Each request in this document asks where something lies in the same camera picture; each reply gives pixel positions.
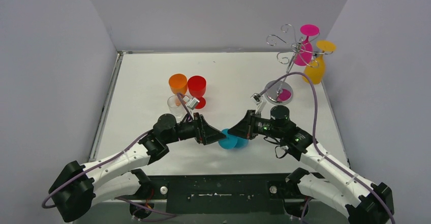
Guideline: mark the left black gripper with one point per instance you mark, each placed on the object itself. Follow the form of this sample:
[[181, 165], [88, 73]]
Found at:
[[201, 128]]

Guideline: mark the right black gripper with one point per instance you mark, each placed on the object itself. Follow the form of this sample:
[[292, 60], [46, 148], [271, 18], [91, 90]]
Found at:
[[246, 128]]

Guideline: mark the blue wine glass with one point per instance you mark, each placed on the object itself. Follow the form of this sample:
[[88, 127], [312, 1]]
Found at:
[[232, 142]]

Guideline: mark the clear wine glass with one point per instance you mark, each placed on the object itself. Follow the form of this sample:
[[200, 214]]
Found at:
[[176, 107]]

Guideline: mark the red wine glass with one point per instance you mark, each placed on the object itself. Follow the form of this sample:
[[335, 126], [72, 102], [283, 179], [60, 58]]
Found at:
[[197, 88]]

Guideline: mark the orange wine glass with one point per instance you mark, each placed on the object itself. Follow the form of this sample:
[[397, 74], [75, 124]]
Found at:
[[178, 84]]

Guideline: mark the yellow wine glass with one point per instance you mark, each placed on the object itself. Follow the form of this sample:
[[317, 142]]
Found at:
[[316, 69]]

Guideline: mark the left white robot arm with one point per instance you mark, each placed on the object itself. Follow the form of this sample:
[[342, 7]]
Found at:
[[75, 189]]

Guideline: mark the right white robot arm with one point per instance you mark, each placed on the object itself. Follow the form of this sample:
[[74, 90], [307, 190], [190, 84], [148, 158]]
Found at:
[[358, 199]]

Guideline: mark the pink wine glass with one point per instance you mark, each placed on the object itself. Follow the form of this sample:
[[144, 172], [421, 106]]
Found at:
[[305, 53]]

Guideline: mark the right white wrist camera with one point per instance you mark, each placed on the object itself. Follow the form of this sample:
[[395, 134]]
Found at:
[[260, 103]]

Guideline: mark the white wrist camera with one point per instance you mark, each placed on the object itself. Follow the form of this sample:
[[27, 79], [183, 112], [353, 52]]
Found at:
[[260, 103], [192, 103]]

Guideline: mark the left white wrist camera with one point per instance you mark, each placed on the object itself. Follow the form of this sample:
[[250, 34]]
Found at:
[[192, 103]]

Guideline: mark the silver wire glass rack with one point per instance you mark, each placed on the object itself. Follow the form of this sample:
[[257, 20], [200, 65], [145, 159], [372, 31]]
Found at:
[[281, 92]]

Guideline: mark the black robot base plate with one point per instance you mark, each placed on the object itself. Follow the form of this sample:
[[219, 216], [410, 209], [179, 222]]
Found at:
[[223, 194]]

